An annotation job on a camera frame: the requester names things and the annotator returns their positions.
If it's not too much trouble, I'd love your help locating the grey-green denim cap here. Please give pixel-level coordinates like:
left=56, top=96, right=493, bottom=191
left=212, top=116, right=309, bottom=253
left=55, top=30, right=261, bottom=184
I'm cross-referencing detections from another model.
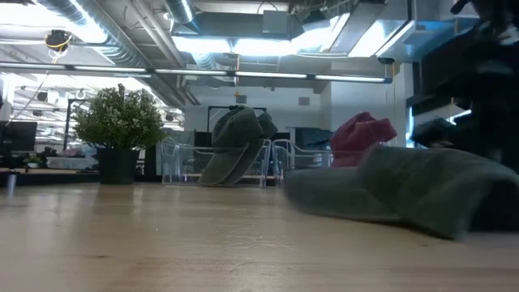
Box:
left=283, top=144, right=519, bottom=241

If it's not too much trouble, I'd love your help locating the black plant pot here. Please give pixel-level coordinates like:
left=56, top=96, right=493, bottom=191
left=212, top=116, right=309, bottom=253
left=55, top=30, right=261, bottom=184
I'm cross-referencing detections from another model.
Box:
left=96, top=147, right=141, bottom=186

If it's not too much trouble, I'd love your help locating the small potted plant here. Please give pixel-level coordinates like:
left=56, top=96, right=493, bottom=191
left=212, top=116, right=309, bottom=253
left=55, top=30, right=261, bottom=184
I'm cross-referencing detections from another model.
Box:
left=23, top=154, right=44, bottom=170

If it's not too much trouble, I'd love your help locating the silver round air duct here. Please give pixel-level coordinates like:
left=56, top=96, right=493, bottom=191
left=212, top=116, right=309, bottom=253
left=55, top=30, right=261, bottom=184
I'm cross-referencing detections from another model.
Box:
left=36, top=0, right=151, bottom=68

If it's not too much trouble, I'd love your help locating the red cotton cap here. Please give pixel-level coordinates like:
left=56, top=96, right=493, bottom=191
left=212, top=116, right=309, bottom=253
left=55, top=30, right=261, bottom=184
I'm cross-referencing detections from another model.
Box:
left=328, top=111, right=399, bottom=169

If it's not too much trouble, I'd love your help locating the long ceiling light strip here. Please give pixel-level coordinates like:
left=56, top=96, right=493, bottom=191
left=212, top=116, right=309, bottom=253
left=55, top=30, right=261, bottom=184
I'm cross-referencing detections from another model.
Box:
left=0, top=62, right=393, bottom=84

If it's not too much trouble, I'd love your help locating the green leafy potted plant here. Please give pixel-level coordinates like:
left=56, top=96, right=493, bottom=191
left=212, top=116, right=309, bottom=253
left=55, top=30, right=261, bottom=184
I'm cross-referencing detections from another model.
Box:
left=72, top=83, right=166, bottom=150

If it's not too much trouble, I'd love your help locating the dark monitor screen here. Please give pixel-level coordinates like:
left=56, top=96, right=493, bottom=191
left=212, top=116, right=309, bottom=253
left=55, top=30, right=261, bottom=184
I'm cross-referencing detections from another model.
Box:
left=294, top=127, right=337, bottom=152

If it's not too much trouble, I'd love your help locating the black computer monitor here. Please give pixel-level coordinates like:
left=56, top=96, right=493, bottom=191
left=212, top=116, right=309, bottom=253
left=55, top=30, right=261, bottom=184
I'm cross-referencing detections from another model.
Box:
left=0, top=120, right=38, bottom=153

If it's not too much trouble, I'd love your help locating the olive green cap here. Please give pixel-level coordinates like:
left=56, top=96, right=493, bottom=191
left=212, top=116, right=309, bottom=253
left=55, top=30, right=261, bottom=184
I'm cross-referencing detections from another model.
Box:
left=197, top=105, right=279, bottom=187

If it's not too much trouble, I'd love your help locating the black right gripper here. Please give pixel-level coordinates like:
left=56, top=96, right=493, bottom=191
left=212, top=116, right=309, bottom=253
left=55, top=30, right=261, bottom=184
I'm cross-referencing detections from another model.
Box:
left=410, top=109, right=519, bottom=171

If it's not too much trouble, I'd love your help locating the black yellow ceiling device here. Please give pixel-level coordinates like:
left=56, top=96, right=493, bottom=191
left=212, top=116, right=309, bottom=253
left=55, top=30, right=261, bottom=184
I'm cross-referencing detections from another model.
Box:
left=43, top=28, right=74, bottom=53

